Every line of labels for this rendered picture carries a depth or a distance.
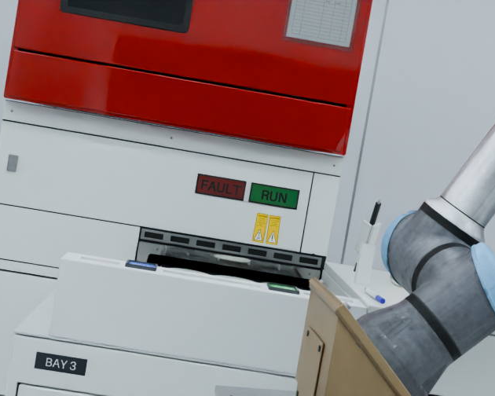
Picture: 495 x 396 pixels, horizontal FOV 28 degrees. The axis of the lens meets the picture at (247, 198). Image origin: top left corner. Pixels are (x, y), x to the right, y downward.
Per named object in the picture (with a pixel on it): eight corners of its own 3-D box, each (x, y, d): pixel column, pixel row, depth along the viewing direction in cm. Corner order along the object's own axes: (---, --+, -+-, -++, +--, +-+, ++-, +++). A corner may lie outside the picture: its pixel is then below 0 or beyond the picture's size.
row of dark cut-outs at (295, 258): (140, 238, 236) (141, 228, 236) (320, 267, 238) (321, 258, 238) (140, 238, 235) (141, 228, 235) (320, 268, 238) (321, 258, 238)
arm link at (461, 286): (438, 317, 137) (515, 259, 138) (395, 275, 149) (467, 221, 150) (472, 371, 143) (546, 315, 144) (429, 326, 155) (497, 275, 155)
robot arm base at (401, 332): (425, 419, 139) (482, 377, 139) (364, 335, 137) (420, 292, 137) (399, 390, 154) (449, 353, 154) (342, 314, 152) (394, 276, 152)
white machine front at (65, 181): (-19, 265, 237) (7, 100, 234) (314, 317, 241) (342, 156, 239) (-22, 266, 233) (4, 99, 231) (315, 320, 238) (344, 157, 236)
